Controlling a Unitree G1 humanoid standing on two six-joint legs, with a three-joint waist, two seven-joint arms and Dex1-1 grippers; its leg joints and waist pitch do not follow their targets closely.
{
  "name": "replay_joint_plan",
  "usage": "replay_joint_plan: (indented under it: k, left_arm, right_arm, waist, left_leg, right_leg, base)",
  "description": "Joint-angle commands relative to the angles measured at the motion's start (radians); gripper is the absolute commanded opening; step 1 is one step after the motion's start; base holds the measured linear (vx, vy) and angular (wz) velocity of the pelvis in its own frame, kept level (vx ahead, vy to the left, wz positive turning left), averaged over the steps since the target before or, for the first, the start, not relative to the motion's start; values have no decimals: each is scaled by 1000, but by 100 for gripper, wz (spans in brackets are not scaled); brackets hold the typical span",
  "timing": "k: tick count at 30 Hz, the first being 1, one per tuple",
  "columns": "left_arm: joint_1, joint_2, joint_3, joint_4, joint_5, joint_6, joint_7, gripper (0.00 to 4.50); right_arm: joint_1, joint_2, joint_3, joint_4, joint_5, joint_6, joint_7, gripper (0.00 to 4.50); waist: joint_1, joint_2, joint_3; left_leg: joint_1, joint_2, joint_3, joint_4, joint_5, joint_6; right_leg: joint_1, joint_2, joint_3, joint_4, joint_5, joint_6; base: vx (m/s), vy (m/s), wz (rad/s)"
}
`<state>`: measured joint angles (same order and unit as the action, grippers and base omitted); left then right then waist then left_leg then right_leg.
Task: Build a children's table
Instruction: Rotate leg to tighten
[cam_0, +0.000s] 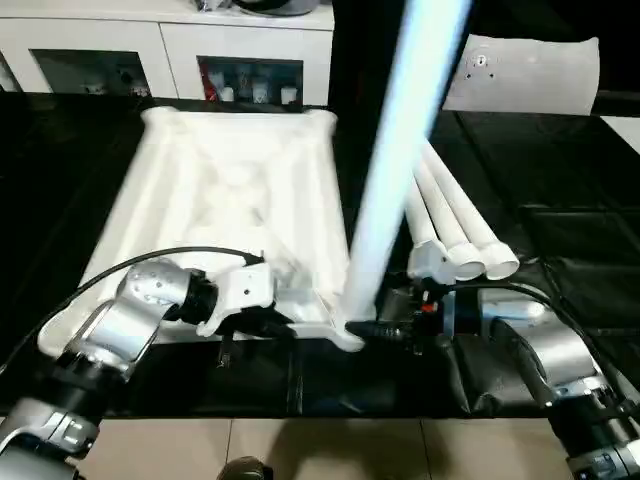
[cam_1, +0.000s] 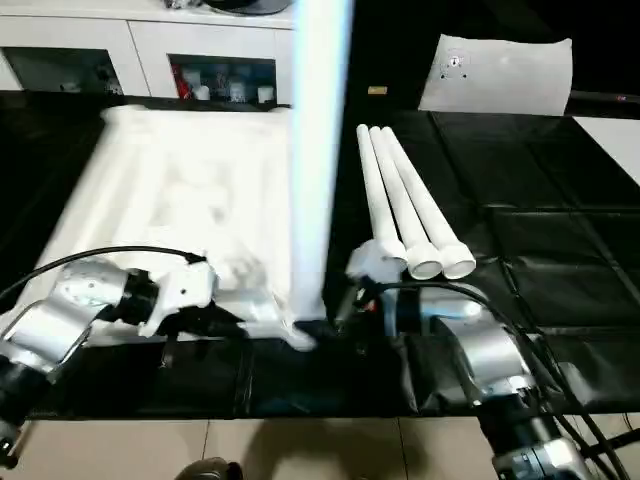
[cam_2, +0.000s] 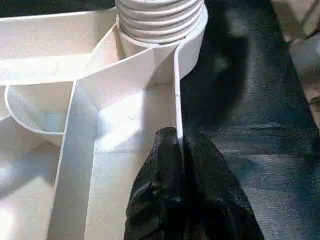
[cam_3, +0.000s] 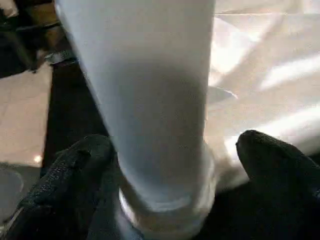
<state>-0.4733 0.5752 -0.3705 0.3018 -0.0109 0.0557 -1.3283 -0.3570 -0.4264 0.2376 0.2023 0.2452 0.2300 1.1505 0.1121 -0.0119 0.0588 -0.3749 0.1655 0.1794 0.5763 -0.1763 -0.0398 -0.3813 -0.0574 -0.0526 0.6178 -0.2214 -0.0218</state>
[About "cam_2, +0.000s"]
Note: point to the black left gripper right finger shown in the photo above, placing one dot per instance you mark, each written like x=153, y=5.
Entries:
x=215, y=210

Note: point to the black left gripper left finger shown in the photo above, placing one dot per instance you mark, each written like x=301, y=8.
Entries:
x=157, y=200

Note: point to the white plastic table top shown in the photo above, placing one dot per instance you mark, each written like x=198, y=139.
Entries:
x=125, y=75

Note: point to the white plastic table leg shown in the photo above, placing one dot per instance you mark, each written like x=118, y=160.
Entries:
x=160, y=17

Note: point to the black work mat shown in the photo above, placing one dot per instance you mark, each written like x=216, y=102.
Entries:
x=250, y=150

